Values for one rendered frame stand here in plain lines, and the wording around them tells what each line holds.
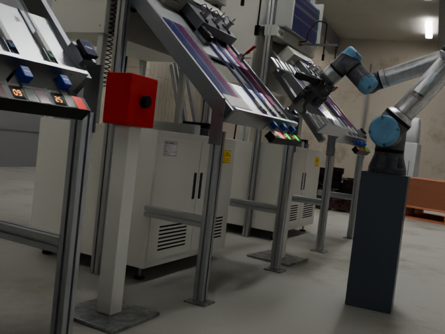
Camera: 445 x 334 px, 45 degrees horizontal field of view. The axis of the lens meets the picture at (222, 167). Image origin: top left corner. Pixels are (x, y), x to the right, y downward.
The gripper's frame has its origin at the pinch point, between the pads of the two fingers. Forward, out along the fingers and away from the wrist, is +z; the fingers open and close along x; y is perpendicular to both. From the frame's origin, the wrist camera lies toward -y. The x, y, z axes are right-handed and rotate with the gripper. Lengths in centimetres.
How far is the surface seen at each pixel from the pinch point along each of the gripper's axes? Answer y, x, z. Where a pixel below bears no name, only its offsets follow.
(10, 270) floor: -11, -64, 114
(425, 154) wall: -50, 1014, 43
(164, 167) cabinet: -9, -31, 49
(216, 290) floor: 41, -21, 67
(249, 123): -2.1, -16.2, 13.2
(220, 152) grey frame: 7.2, -40.9, 21.6
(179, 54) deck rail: -35, -38, 11
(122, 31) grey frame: -59, -42, 23
